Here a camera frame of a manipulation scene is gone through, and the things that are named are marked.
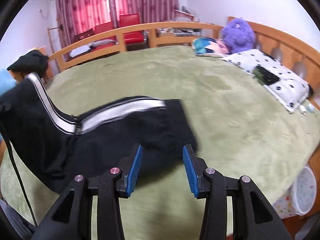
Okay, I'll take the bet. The dark green item on pillow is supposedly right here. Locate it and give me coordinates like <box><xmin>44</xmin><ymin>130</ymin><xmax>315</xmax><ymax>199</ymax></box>
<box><xmin>252</xmin><ymin>66</ymin><xmax>280</xmax><ymax>86</ymax></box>

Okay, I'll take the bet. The white patterned waste bin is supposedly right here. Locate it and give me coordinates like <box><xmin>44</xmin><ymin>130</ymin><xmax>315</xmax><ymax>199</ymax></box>
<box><xmin>292</xmin><ymin>166</ymin><xmax>317</xmax><ymax>216</ymax></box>

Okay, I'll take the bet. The black pants white side stripe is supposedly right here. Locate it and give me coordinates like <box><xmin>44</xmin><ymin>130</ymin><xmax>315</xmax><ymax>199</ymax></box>
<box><xmin>1</xmin><ymin>73</ymin><xmax>198</xmax><ymax>193</ymax></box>

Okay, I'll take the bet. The light blue folded towel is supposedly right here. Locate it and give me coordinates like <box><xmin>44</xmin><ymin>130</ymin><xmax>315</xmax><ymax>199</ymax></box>
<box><xmin>0</xmin><ymin>69</ymin><xmax>16</xmax><ymax>95</ymax></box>

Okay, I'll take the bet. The white black-dotted pillow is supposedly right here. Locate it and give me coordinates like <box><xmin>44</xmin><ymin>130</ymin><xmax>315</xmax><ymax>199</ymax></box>
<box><xmin>222</xmin><ymin>49</ymin><xmax>310</xmax><ymax>113</ymax></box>

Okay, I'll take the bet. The red chair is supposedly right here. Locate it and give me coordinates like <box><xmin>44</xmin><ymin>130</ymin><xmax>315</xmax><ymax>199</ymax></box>
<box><xmin>93</xmin><ymin>21</ymin><xmax>118</xmax><ymax>51</ymax></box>
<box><xmin>118</xmin><ymin>12</ymin><xmax>147</xmax><ymax>46</ymax></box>

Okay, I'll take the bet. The pink red curtain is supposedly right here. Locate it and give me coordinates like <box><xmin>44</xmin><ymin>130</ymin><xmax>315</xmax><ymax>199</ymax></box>
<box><xmin>56</xmin><ymin>0</ymin><xmax>179</xmax><ymax>47</ymax></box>

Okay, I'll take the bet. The wooden nightstand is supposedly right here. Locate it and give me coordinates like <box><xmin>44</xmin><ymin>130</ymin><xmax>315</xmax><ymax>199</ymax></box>
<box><xmin>7</xmin><ymin>47</ymin><xmax>53</xmax><ymax>82</ymax></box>

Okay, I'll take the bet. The green plush bed blanket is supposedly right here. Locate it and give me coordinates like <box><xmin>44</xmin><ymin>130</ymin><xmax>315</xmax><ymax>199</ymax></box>
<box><xmin>47</xmin><ymin>46</ymin><xmax>319</xmax><ymax>239</ymax></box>

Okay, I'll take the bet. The red chair left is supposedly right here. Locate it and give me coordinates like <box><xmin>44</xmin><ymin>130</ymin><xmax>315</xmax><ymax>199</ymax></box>
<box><xmin>93</xmin><ymin>21</ymin><xmax>118</xmax><ymax>51</ymax></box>

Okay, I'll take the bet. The colourful geometric pillow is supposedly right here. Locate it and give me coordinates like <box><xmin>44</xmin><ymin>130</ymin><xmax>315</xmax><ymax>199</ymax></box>
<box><xmin>191</xmin><ymin>37</ymin><xmax>229</xmax><ymax>57</ymax></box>

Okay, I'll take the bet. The purple plush toy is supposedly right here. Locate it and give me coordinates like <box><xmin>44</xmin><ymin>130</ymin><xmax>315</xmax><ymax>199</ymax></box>
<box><xmin>221</xmin><ymin>18</ymin><xmax>255</xmax><ymax>54</ymax></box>

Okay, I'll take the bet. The black garment on nightstand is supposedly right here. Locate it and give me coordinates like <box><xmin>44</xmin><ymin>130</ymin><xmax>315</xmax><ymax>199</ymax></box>
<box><xmin>7</xmin><ymin>50</ymin><xmax>49</xmax><ymax>78</ymax></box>

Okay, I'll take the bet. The wooden bed frame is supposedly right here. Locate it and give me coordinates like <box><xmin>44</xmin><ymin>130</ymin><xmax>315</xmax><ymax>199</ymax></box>
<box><xmin>47</xmin><ymin>16</ymin><xmax>320</xmax><ymax>176</ymax></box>

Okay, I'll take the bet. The red chair right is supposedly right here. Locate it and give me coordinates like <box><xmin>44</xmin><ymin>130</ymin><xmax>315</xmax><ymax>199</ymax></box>
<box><xmin>118</xmin><ymin>12</ymin><xmax>147</xmax><ymax>46</ymax></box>

